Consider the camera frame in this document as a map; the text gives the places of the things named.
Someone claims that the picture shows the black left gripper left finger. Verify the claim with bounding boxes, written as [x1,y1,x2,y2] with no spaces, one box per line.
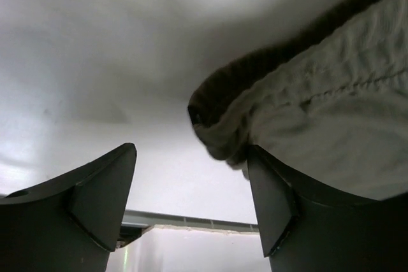
[1,143,136,271]

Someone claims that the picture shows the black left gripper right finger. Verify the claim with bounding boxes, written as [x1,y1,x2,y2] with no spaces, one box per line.
[247,145,407,271]

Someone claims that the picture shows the olive green shorts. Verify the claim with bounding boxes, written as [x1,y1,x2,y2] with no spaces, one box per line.
[187,0,407,200]

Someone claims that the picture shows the aluminium table edge rail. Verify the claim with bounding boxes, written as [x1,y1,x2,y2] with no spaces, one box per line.
[122,210,259,233]

